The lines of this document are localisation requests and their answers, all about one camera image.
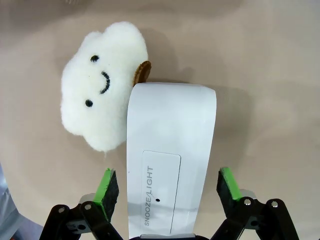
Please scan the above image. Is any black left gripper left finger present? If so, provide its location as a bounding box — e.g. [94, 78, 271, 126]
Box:
[42, 167, 125, 240]

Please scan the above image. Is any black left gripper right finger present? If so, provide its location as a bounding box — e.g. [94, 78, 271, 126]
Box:
[208, 166, 300, 240]

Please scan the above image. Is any white digital alarm clock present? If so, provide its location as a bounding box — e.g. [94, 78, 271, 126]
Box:
[126, 81, 217, 239]

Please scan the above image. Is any grey fabric piece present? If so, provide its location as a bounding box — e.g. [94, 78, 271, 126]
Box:
[0, 163, 44, 240]

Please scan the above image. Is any white cloud plush toy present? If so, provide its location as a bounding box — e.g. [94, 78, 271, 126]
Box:
[60, 21, 149, 153]

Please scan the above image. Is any brown round plush piece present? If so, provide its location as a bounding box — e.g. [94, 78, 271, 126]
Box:
[132, 60, 152, 87]

